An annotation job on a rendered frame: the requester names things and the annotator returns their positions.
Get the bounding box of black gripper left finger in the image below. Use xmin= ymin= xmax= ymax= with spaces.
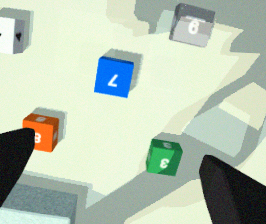
xmin=0 ymin=127 xmax=35 ymax=207

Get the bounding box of green block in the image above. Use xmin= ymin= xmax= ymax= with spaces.
xmin=145 ymin=138 xmax=183 ymax=176

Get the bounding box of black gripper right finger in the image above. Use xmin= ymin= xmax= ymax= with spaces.
xmin=199 ymin=154 xmax=266 ymax=224

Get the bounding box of orange digit block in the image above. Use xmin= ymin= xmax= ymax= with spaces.
xmin=22 ymin=113 xmax=59 ymax=152

